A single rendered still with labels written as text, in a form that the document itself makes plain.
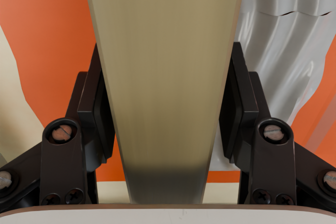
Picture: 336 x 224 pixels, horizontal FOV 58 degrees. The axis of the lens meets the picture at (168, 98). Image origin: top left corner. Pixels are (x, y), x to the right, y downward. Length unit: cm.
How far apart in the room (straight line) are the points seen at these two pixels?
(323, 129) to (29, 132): 25
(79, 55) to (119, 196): 20
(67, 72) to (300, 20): 15
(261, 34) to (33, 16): 13
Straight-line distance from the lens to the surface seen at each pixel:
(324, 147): 31
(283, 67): 21
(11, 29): 21
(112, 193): 36
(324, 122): 28
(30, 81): 23
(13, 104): 26
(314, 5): 19
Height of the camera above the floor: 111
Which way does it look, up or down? 43 degrees down
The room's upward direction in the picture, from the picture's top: 180 degrees clockwise
